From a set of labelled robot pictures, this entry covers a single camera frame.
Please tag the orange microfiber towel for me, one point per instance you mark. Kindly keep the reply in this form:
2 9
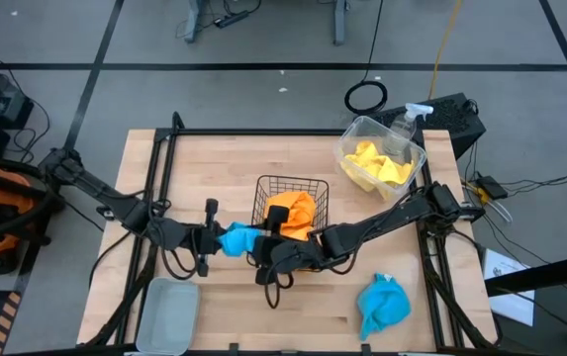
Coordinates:
299 230
298 200

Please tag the white paper sheet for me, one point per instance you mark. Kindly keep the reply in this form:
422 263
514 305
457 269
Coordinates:
508 296

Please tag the clear spray bottle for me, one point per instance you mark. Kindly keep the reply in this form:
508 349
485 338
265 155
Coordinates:
404 126

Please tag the orange and black vacuum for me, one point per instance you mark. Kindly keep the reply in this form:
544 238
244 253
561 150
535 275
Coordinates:
11 195

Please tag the grey plastic bin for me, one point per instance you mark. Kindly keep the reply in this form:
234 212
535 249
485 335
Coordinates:
166 316

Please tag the black perforated case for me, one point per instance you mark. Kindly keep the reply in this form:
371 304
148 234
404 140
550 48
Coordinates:
451 121

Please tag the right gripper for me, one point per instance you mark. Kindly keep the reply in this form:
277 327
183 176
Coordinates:
293 254

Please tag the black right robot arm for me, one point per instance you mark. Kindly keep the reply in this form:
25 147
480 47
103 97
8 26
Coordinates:
387 217

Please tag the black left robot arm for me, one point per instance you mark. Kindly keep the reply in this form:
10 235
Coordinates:
115 200

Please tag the black power strip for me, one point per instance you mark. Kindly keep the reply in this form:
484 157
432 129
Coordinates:
231 19

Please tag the clear plastic bin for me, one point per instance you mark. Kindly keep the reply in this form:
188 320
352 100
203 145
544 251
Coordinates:
362 129

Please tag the yellow microfiber towel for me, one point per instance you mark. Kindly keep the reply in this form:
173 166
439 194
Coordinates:
362 158
397 170

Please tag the black power adapter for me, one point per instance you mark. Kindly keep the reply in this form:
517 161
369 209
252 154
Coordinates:
492 187

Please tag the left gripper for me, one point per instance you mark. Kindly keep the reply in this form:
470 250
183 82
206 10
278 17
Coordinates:
209 240

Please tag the blue microfiber towel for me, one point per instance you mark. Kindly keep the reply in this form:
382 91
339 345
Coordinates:
238 240
382 304

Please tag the black aluminium rig frame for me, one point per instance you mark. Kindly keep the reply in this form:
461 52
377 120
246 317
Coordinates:
288 132

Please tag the black metal bar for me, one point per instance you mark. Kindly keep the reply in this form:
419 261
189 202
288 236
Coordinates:
550 272

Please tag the grey desk leg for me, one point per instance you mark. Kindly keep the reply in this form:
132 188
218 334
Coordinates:
194 20
341 22

